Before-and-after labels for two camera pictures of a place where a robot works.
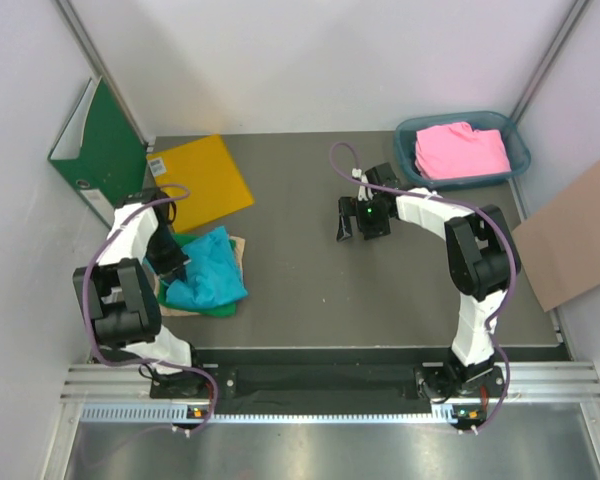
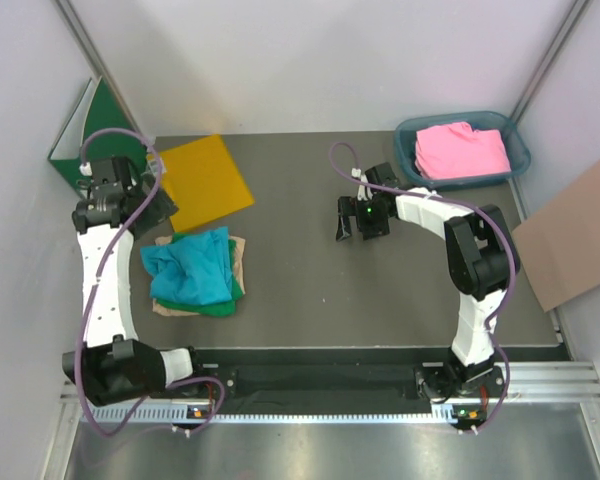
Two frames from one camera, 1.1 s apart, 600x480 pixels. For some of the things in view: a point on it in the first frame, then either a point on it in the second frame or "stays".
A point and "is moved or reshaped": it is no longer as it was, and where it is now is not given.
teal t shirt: x=212 y=277 is moved or reshaped
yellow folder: x=201 y=179 stays
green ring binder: x=101 y=149 stays
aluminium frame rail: x=530 y=382 stays
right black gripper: x=350 y=206 stays
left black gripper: x=165 y=268 to x=160 y=210
